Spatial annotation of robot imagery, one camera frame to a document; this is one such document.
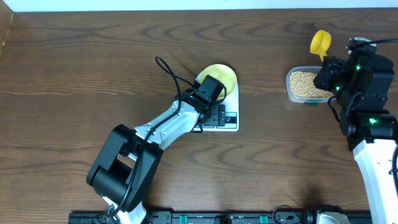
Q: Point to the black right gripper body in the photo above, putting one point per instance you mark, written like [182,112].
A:
[330,78]

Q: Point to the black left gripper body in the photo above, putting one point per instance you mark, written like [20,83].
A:
[214,118]

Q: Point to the yellow measuring scoop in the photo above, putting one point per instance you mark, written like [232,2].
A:
[320,44]

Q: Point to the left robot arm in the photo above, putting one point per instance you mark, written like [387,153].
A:
[125,166]

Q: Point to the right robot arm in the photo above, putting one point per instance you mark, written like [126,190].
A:
[360,85]

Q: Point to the white kitchen scale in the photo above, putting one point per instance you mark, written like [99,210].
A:
[232,115]

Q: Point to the yellow bowl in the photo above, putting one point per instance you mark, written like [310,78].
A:
[225,75]

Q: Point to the soybeans in container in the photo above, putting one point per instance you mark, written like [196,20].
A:
[302,86]

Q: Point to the clear plastic container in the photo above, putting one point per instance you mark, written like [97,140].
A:
[296,99]

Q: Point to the green tape label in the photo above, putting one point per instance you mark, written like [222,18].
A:
[312,103]

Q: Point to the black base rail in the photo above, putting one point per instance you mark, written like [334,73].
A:
[282,214]

